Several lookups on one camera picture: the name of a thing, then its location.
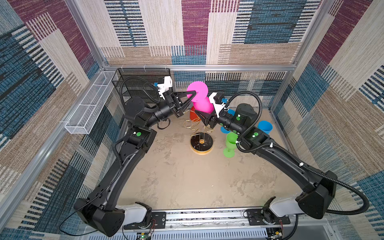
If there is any black mesh shelf rack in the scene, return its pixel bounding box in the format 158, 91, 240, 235
112, 68, 171, 107

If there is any black corrugated cable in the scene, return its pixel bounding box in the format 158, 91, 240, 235
224, 90, 370, 216
112, 76, 161, 169

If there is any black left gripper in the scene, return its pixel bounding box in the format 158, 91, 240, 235
143, 93, 194, 133

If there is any gold wine glass rack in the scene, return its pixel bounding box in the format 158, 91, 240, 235
183, 119, 215, 155

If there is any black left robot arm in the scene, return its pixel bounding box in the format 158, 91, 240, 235
74, 91, 197, 237

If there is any blue front wine glass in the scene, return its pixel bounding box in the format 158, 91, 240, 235
258, 121, 273, 135

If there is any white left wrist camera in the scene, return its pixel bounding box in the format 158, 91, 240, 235
154, 76, 173, 99

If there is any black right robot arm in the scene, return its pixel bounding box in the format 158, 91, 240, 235
195, 104, 336, 224

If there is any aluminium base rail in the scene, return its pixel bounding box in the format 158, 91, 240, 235
119, 206, 334, 240

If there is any black left corrugated cable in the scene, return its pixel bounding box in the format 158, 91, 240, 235
112, 76, 161, 169

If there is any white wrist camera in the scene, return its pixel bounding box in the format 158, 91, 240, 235
209, 92, 227, 118
154, 76, 173, 99

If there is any white wire basket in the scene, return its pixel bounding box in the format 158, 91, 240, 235
65, 71, 115, 135

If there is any magenta wine glass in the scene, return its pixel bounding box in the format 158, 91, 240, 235
187, 81, 214, 114

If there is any black right corrugated cable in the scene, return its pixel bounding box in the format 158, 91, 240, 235
224, 90, 370, 216

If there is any red wine glass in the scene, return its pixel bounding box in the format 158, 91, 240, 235
190, 106, 201, 123

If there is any green wine glass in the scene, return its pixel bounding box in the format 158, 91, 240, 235
223, 132, 238, 158

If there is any blue wine glass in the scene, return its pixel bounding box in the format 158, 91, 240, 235
221, 109, 235, 134
258, 121, 273, 135

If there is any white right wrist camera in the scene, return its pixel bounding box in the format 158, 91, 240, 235
209, 92, 227, 118

